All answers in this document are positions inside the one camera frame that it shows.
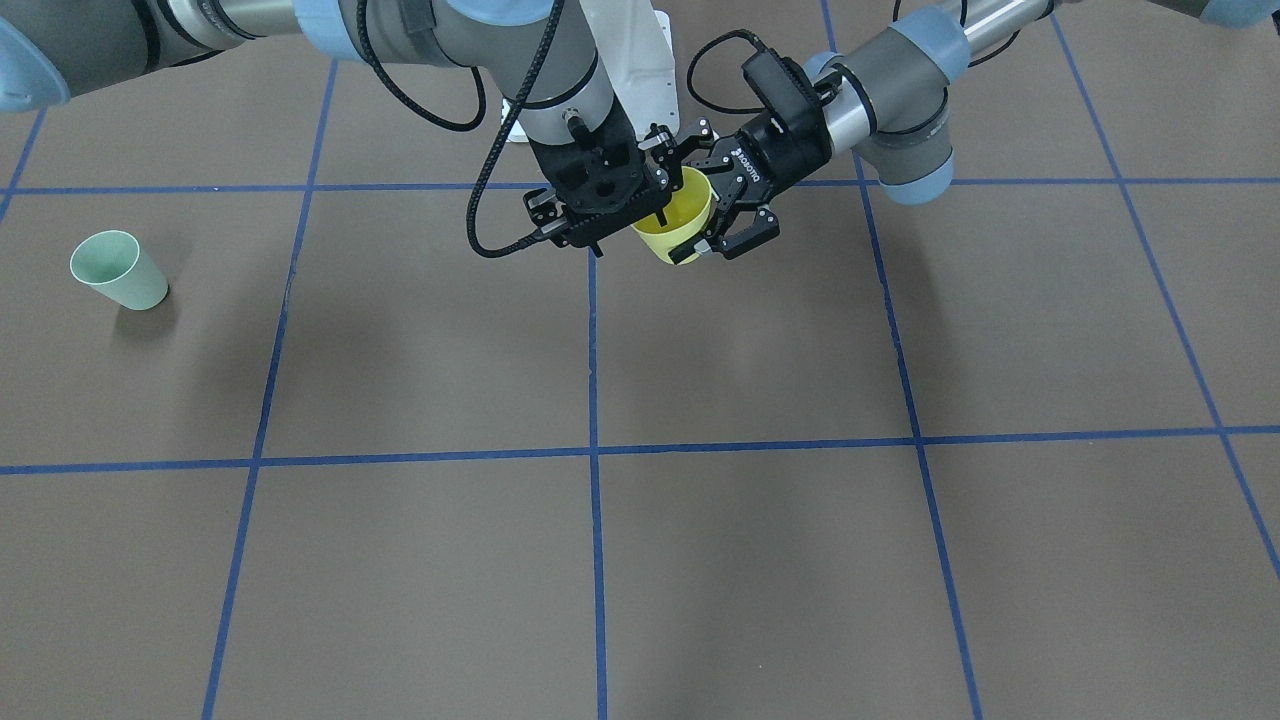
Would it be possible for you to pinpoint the yellow plastic cup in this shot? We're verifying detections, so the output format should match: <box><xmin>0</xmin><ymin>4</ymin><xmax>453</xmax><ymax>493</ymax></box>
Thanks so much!
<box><xmin>631</xmin><ymin>167</ymin><xmax>718</xmax><ymax>265</ymax></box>

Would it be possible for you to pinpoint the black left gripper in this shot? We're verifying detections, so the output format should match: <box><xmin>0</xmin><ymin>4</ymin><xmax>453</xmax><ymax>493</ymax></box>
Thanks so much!
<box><xmin>648</xmin><ymin>105</ymin><xmax>833</xmax><ymax>265</ymax></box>

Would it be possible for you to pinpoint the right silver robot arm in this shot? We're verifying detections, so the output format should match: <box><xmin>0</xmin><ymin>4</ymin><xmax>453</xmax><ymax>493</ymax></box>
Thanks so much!
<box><xmin>3</xmin><ymin>1</ymin><xmax>681</xmax><ymax>258</ymax></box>

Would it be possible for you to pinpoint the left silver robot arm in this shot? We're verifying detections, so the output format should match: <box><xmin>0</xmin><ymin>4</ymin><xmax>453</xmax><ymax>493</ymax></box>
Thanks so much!
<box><xmin>634</xmin><ymin>1</ymin><xmax>1059</xmax><ymax>265</ymax></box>

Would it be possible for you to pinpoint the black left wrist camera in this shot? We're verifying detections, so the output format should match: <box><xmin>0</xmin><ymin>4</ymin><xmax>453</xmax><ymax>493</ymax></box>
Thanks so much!
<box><xmin>742</xmin><ymin>47</ymin><xmax>820</xmax><ymax>129</ymax></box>

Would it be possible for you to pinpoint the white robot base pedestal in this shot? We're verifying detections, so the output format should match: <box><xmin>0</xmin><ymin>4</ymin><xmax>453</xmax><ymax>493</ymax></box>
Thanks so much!
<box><xmin>500</xmin><ymin>0</ymin><xmax>681</xmax><ymax>143</ymax></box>

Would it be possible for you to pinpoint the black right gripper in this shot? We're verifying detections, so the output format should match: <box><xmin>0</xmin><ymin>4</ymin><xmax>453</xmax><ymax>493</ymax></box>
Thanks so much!
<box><xmin>524</xmin><ymin>110</ymin><xmax>685</xmax><ymax>250</ymax></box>

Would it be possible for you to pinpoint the green plastic cup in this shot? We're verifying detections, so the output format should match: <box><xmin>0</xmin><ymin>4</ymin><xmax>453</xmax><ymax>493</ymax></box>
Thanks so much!
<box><xmin>69</xmin><ymin>231</ymin><xmax>170</xmax><ymax>311</ymax></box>

